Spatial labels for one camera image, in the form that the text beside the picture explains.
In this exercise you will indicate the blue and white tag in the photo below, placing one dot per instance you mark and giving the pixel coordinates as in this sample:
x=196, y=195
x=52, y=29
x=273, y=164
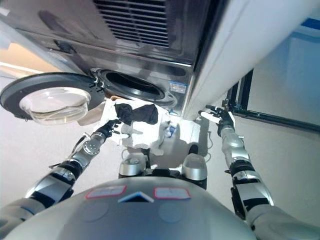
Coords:
x=172, y=130

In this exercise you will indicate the round glass washing machine door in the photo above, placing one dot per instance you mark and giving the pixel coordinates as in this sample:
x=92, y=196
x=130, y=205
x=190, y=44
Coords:
x=15, y=95

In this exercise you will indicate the white cabinet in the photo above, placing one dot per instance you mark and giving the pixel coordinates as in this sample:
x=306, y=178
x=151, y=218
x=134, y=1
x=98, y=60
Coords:
x=237, y=50

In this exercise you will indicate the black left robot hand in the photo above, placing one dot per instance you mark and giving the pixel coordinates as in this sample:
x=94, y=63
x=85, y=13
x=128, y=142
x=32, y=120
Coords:
x=111, y=128

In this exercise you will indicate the black right robot foot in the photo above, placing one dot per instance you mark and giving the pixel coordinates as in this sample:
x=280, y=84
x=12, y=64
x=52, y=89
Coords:
x=194, y=149

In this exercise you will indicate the silver right robot leg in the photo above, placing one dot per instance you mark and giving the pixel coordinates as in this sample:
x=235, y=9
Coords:
x=193, y=167

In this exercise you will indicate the black robot waist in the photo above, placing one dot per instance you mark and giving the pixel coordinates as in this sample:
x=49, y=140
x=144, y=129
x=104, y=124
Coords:
x=162, y=172

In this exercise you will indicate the black garment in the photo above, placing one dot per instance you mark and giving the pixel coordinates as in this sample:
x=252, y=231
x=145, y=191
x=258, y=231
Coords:
x=147, y=113

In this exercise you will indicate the brown wicker basket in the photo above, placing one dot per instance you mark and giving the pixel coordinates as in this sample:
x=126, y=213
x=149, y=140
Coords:
x=113, y=97

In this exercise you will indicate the silver robot torso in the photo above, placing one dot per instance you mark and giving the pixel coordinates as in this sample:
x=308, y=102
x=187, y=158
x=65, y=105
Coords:
x=137, y=220

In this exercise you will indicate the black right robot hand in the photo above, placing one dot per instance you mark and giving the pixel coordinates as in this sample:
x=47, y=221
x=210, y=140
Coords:
x=225, y=118

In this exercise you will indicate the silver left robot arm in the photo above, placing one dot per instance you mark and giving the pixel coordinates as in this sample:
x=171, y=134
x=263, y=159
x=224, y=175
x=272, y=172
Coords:
x=90, y=147

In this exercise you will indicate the white cloth garment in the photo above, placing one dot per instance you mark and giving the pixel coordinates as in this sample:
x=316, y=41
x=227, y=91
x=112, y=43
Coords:
x=140, y=135

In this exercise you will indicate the blue energy label sticker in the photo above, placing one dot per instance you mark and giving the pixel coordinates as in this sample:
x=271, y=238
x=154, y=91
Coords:
x=178, y=87

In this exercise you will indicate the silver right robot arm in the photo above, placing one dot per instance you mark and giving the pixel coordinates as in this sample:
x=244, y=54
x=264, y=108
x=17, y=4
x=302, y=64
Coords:
x=233, y=145

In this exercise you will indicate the dark metal wheeled frame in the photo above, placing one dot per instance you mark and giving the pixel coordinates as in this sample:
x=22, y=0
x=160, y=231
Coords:
x=275, y=118

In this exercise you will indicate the red bordered chest sticker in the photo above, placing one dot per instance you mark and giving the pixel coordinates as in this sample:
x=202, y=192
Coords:
x=106, y=192
x=171, y=193

